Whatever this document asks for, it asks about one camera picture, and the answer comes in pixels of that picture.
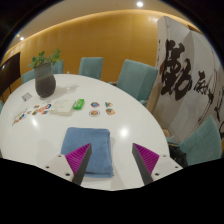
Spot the blue folded towel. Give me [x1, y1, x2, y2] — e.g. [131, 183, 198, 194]
[60, 126, 115, 179]

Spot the small green box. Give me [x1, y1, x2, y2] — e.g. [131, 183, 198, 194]
[72, 98, 86, 111]

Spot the group of teal chairs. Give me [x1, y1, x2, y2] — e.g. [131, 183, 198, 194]
[0, 56, 224, 167]

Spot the black wall screen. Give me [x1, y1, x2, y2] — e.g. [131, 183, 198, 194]
[0, 51, 22, 98]

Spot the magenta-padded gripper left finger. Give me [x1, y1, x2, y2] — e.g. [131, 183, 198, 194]
[44, 143, 93, 187]

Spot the white calligraphy folding screen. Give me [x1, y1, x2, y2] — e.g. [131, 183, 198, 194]
[146, 15, 224, 145]

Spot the grey ribbed vase with plant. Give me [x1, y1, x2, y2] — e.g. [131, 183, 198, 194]
[28, 48, 62, 99]

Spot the flat white box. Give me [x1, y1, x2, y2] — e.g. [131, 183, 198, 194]
[49, 98, 77, 117]

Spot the small grey card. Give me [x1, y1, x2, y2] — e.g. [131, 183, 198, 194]
[21, 92, 34, 102]

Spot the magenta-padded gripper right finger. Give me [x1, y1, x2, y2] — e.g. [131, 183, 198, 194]
[131, 143, 181, 186]

